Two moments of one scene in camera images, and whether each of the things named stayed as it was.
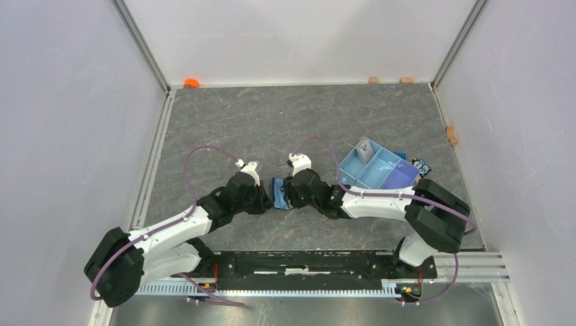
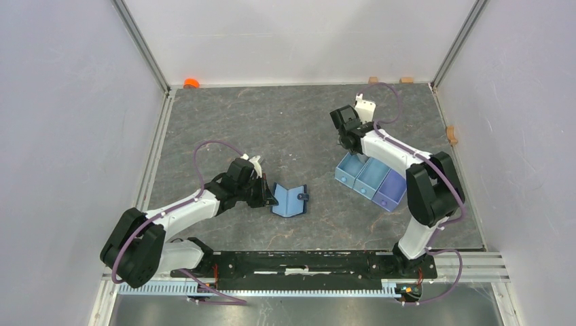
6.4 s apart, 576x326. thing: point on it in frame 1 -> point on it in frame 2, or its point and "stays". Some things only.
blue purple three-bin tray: x=384 y=169 stays
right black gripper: x=293 y=200 -> x=339 y=138
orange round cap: x=191 y=83 stays
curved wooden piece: x=450 y=134 stays
